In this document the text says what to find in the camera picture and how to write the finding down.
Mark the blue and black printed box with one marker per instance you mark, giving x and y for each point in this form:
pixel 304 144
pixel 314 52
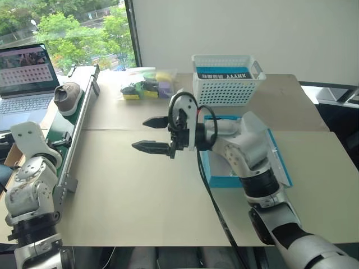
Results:
pixel 224 73

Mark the black desk frame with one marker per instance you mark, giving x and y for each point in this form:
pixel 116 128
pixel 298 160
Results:
pixel 331 93

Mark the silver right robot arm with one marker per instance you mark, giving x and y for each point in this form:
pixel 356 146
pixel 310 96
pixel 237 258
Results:
pixel 238 157

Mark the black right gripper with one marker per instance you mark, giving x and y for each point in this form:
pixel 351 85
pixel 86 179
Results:
pixel 180 137

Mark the black window frame post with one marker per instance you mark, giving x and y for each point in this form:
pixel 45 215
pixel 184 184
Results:
pixel 133 33

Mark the open silver laptop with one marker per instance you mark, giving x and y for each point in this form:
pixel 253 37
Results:
pixel 25 73

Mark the large brown cardboard sheet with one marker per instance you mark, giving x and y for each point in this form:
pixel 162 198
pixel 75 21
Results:
pixel 134 196

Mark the grey canvas shoe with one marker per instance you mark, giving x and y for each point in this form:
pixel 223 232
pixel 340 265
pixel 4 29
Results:
pixel 68 96

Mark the blue tray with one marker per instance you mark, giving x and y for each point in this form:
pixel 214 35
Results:
pixel 221 176

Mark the smaller brown cardboard sheet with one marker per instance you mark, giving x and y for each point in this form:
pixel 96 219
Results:
pixel 134 115

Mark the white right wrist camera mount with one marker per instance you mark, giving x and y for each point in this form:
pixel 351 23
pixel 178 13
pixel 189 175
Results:
pixel 191 112

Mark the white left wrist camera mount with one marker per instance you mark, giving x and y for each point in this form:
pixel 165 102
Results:
pixel 28 137

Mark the white perforated plastic basket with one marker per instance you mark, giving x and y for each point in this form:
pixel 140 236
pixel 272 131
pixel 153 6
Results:
pixel 224 89

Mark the green belt conveyor, aluminium frame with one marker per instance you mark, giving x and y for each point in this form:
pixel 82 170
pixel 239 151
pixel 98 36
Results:
pixel 84 103

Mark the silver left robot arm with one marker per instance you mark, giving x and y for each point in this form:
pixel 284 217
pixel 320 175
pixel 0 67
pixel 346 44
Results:
pixel 25 196

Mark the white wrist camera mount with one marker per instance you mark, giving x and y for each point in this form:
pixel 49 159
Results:
pixel 28 137
pixel 191 112

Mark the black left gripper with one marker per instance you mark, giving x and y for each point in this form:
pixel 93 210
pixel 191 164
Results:
pixel 54 144

